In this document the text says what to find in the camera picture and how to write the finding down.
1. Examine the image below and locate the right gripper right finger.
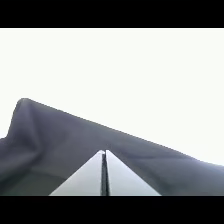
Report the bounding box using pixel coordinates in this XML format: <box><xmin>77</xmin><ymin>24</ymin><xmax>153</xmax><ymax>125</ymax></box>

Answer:
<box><xmin>105</xmin><ymin>149</ymin><xmax>162</xmax><ymax>197</ymax></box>

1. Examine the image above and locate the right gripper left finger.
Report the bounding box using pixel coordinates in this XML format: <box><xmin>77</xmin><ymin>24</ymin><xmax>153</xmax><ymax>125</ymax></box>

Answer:
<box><xmin>49</xmin><ymin>149</ymin><xmax>106</xmax><ymax>197</ymax></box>

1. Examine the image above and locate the grey garment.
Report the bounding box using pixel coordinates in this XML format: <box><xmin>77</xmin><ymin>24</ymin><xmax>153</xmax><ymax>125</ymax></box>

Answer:
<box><xmin>0</xmin><ymin>97</ymin><xmax>224</xmax><ymax>197</ymax></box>

